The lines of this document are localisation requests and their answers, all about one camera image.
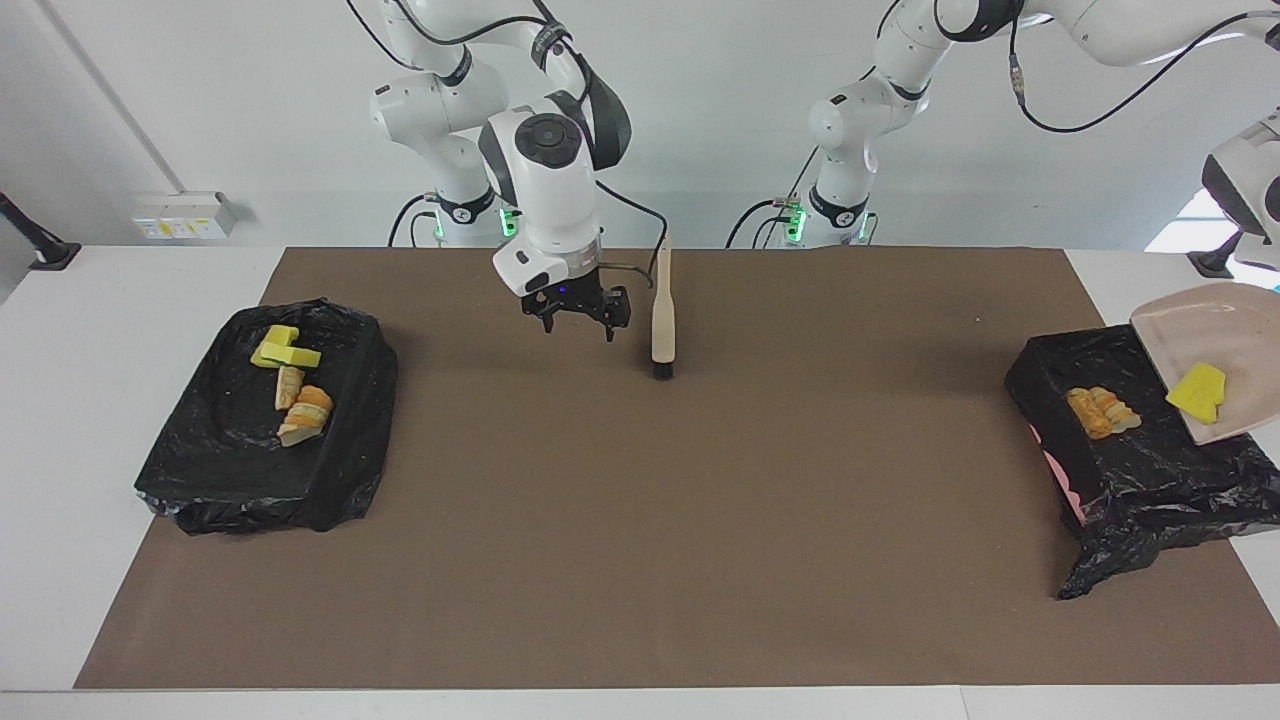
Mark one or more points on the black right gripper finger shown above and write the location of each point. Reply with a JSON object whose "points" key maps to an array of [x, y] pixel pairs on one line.
{"points": [[540, 315], [615, 308]]}

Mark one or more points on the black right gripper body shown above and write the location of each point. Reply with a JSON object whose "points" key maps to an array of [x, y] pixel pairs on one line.
{"points": [[575, 298]]}

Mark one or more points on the beige hand brush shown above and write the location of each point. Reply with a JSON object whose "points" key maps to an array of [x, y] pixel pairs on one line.
{"points": [[662, 320]]}

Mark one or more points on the large notched yellow sponge piece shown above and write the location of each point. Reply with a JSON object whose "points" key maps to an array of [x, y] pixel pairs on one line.
{"points": [[300, 356]]}

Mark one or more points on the striped bread chunk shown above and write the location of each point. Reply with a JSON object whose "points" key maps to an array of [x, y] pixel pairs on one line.
{"points": [[312, 405], [289, 387]]}

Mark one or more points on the small yellow sponge piece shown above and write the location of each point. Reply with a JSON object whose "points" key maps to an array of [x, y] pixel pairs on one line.
{"points": [[275, 338]]}

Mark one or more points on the brown bread bun piece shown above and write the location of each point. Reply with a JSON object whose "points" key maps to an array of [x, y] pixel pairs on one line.
{"points": [[1088, 413]]}

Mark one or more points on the pale bread piece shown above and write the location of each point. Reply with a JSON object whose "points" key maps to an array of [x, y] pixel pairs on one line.
{"points": [[1120, 412]]}

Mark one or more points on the wedge yellow sponge piece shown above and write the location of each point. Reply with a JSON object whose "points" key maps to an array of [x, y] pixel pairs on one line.
{"points": [[1197, 393]]}

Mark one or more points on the beige plastic dustpan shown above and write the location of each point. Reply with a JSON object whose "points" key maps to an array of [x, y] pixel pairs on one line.
{"points": [[1230, 330]]}

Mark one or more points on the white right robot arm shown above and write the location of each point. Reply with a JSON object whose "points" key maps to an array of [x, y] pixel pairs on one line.
{"points": [[550, 200]]}

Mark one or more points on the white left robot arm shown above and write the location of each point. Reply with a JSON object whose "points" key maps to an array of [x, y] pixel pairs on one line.
{"points": [[870, 110]]}

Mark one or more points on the flat black bag-lined bin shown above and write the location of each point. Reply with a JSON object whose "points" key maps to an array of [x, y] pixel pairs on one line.
{"points": [[230, 450]]}

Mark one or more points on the pink bin with black bag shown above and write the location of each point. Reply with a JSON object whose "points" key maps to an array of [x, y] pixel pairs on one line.
{"points": [[1150, 480]]}

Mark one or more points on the brown table mat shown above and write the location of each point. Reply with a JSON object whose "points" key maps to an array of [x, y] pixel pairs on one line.
{"points": [[640, 640]]}

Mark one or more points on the black stand leg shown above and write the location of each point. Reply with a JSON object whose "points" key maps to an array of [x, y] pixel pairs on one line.
{"points": [[50, 252], [1215, 262]]}

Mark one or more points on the white wall outlet box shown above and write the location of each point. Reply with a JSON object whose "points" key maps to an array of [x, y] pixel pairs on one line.
{"points": [[185, 220]]}

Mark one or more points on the white wall conduit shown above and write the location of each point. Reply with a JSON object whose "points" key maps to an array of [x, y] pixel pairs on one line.
{"points": [[118, 100]]}

